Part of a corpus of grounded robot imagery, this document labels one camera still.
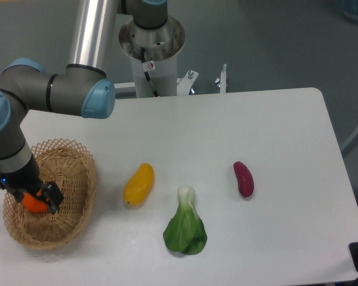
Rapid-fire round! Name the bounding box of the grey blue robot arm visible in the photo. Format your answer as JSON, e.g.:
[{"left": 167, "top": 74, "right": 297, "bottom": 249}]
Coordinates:
[{"left": 0, "top": 1, "right": 168, "bottom": 213}]

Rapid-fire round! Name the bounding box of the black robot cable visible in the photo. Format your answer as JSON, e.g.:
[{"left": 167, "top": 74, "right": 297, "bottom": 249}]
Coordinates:
[{"left": 140, "top": 46, "right": 159, "bottom": 98}]

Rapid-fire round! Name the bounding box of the woven wicker basket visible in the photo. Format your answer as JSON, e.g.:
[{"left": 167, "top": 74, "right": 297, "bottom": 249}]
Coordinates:
[{"left": 3, "top": 139, "right": 97, "bottom": 250}]

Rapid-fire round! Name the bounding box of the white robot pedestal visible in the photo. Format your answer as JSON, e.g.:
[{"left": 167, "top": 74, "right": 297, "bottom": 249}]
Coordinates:
[{"left": 119, "top": 16, "right": 185, "bottom": 98}]

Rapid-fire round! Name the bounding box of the green bok choy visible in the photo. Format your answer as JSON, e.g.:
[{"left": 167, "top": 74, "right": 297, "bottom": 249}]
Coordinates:
[{"left": 163, "top": 185, "right": 208, "bottom": 255}]

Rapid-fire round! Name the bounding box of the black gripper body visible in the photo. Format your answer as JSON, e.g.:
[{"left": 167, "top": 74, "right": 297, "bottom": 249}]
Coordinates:
[{"left": 0, "top": 155, "right": 44, "bottom": 194}]

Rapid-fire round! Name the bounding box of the yellow mango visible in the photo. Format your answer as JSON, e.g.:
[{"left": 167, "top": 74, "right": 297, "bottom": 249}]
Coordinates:
[{"left": 123, "top": 163, "right": 155, "bottom": 206}]

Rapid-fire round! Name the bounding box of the white table bracket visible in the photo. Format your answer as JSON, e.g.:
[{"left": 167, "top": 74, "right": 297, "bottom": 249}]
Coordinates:
[{"left": 177, "top": 70, "right": 199, "bottom": 96}]

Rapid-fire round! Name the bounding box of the purple sweet potato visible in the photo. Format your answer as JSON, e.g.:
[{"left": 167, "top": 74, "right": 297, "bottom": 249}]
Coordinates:
[{"left": 233, "top": 161, "right": 254, "bottom": 198}]

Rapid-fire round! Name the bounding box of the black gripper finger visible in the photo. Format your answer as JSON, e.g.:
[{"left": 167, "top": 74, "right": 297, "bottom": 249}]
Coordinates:
[
  {"left": 10, "top": 188, "right": 26, "bottom": 203},
  {"left": 41, "top": 181, "right": 64, "bottom": 214}
]

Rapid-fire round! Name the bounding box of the orange fruit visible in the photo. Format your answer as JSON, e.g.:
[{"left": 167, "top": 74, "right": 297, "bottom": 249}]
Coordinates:
[{"left": 21, "top": 192, "right": 48, "bottom": 213}]

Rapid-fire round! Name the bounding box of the white clamp post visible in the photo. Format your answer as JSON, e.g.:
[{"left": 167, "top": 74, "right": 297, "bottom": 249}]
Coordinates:
[{"left": 215, "top": 63, "right": 227, "bottom": 94}]

